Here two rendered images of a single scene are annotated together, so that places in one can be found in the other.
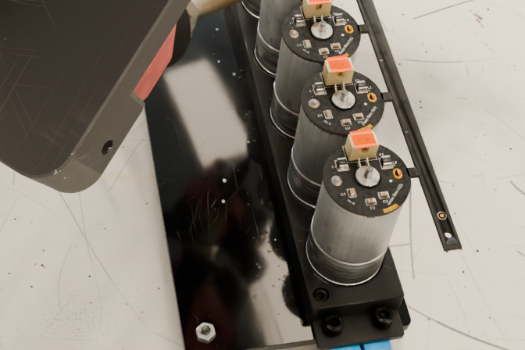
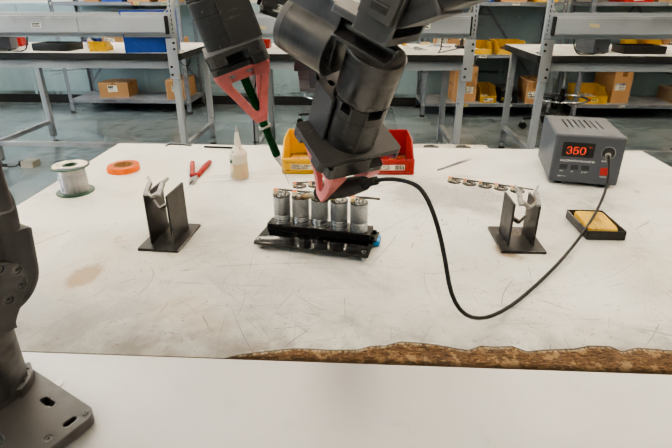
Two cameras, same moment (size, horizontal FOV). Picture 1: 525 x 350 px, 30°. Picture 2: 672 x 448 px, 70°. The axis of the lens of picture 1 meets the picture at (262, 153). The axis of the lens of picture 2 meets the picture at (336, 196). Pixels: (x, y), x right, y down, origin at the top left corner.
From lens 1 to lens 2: 51 cm
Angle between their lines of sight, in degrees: 53
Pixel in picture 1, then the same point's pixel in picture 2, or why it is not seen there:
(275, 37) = (304, 213)
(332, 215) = (361, 210)
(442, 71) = not seen: hidden behind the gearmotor
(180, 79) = (292, 241)
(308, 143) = (341, 211)
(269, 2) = (301, 205)
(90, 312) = (344, 271)
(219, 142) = (315, 240)
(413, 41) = not seen: hidden behind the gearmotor
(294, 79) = (323, 209)
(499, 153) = not seen: hidden behind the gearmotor
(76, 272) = (332, 271)
